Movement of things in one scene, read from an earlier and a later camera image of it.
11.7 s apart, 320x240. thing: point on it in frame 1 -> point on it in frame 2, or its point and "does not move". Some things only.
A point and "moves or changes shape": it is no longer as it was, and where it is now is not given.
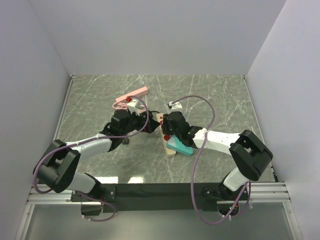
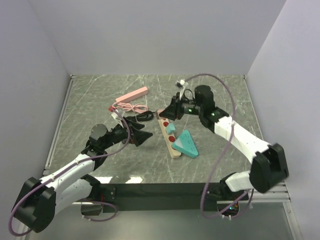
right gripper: [165, 126] -> [173, 111]
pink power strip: [128, 97] does not move
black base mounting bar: [195, 197] does not move
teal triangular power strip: [174, 143] moves or changes shape
